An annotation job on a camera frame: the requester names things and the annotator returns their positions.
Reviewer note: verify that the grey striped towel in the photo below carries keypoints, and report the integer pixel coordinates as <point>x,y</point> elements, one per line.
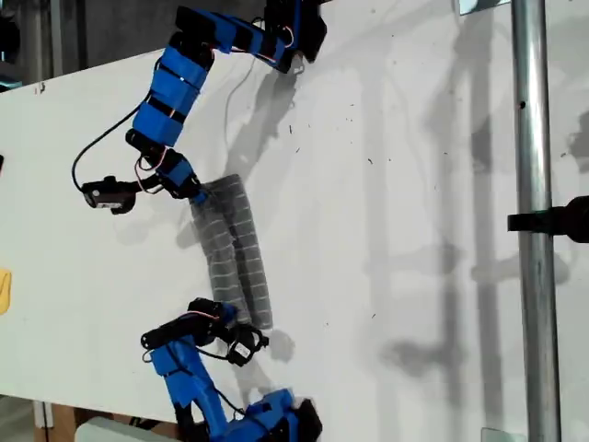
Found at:
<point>244,258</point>

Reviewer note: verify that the yellow object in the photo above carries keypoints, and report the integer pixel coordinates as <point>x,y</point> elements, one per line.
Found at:
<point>4,292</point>

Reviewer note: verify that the black clamp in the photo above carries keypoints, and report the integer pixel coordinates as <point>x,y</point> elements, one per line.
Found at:
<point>552,221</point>

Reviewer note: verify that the wooden table frame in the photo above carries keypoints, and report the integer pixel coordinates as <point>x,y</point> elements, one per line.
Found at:
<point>63,423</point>

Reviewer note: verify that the steel post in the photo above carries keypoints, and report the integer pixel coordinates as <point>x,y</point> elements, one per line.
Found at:
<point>534,276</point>

